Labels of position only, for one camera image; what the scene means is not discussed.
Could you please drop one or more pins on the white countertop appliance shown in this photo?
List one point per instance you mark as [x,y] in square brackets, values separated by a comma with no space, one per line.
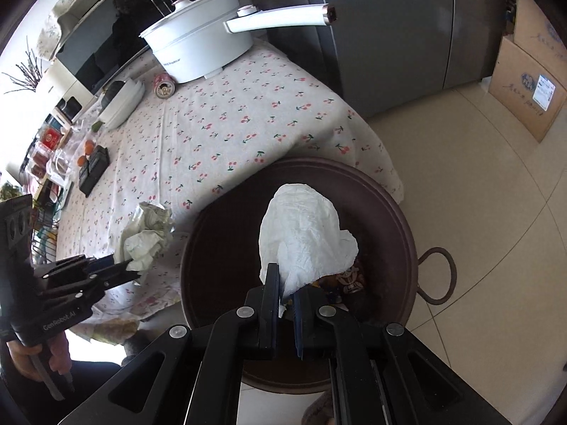
[53,84]

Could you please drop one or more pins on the red box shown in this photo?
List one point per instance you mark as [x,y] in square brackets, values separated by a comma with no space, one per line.
[50,138]

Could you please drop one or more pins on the cherry print tablecloth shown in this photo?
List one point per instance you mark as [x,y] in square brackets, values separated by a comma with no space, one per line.
[243,133]

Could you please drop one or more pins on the pale green tissue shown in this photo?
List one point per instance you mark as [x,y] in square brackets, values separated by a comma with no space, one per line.
[146,239]

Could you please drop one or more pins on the orange fruit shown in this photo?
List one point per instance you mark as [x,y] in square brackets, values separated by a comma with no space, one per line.
[82,160]
[89,146]

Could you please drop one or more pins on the red drink can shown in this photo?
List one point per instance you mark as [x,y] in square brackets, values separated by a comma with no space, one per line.
[164,86]

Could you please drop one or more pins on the white tissue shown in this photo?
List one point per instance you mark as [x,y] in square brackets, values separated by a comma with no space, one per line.
[305,234]

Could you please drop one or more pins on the dried dark branches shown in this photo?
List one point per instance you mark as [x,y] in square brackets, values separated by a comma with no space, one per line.
[24,73]

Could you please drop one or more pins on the printed packet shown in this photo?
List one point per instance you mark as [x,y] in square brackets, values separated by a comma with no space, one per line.
[350,281]

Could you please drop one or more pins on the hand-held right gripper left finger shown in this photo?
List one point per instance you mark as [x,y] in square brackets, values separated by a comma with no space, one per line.
[275,314]

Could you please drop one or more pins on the person's left hand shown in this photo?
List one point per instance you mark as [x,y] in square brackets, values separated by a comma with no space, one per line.
[57,352]

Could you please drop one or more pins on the white electric pot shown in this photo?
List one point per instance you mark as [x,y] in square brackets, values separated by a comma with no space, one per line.
[199,48]

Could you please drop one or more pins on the small green fruit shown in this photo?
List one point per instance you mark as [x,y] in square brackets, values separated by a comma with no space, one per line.
[96,126]

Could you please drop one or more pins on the cardboard box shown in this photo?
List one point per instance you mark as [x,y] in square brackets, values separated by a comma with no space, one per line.
[527,79]

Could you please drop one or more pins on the floral cloth cover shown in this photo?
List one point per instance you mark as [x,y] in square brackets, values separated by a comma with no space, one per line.
[48,31]

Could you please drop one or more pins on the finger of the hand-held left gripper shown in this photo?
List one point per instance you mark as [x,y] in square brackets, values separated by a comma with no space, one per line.
[104,262]
[119,276]

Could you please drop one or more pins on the nested white bowls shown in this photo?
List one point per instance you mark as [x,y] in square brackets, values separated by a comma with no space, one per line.
[126,106]

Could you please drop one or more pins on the dark green squash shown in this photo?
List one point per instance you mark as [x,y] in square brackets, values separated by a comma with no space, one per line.
[113,90]

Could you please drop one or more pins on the grey refrigerator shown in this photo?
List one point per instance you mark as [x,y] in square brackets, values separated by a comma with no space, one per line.
[398,31]

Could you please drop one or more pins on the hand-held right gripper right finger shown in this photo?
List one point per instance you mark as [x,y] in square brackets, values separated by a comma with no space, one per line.
[299,318]

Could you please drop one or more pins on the black plastic tray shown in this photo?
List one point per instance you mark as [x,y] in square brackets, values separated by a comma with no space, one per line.
[94,170]

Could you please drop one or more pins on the black microwave oven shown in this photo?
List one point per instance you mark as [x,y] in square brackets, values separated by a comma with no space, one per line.
[102,40]

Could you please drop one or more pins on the brown round bin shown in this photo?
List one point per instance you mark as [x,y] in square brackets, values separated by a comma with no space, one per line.
[221,248]

